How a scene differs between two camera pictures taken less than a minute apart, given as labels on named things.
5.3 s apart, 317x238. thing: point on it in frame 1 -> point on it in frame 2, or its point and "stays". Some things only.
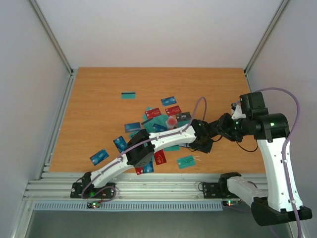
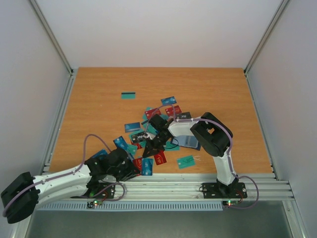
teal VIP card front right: [186, 161] stays
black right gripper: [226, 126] -> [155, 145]
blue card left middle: [121, 144] stays
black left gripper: [207, 149] -> [130, 172]
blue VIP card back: [169, 100] stays
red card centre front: [160, 157] stays
